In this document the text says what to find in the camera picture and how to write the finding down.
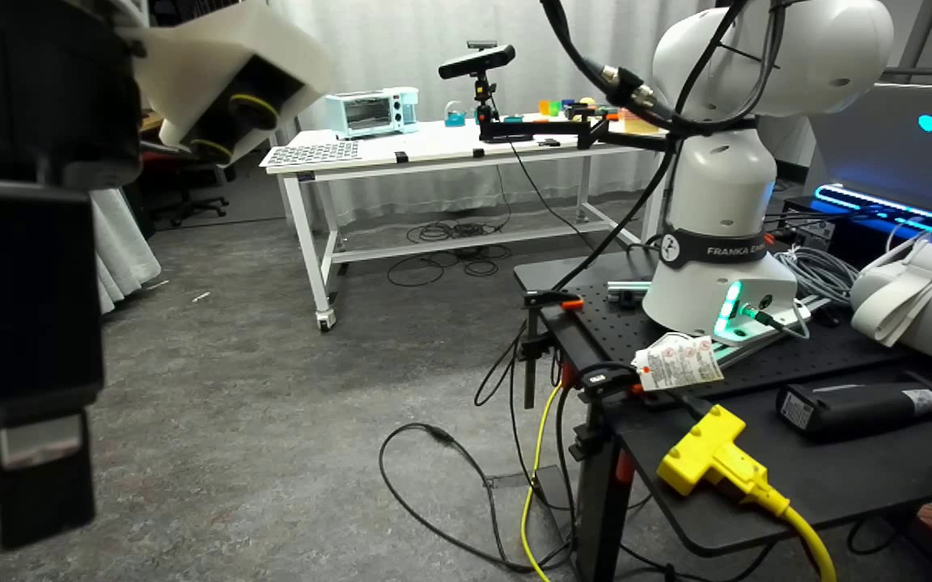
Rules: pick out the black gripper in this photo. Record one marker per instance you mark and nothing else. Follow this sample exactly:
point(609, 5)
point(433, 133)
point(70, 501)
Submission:
point(70, 114)

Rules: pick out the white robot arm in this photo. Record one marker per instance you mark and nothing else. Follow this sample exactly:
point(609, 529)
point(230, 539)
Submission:
point(230, 76)

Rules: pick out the grey curtain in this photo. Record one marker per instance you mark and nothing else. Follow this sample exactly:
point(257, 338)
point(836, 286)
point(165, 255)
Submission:
point(123, 255)

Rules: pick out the teal toy microwave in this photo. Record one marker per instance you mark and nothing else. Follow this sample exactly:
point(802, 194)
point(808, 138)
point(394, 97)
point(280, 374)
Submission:
point(374, 110)

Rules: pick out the crumpled white red packet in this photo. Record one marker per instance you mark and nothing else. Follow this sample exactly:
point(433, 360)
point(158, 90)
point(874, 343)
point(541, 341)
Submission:
point(679, 360)

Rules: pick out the yellow power outlet box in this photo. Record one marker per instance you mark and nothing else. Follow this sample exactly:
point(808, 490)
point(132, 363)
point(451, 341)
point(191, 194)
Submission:
point(709, 454)

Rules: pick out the black robot cart table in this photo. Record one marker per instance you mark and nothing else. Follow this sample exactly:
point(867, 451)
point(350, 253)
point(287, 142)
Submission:
point(623, 440)

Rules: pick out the black power brick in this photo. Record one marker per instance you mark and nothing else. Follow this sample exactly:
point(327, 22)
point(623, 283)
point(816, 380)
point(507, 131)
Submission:
point(855, 409)

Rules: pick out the white VR headset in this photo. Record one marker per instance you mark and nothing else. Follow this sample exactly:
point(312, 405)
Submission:
point(895, 299)

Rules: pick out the black camera on stand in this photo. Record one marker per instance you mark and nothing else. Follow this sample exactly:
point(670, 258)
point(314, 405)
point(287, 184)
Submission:
point(478, 62)

